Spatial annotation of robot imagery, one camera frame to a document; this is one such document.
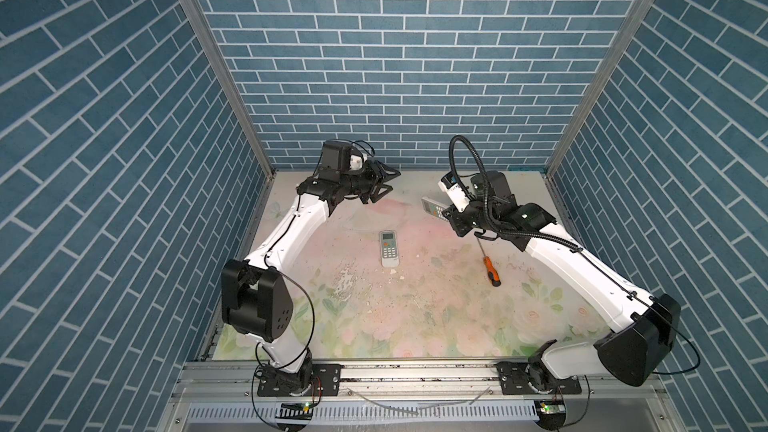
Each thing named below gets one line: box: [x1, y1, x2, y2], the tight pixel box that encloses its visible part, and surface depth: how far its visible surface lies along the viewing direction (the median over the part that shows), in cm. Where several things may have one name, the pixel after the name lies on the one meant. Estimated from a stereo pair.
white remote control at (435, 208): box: [421, 197, 450, 222], surface depth 81 cm
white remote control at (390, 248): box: [380, 230, 400, 268], surface depth 98 cm
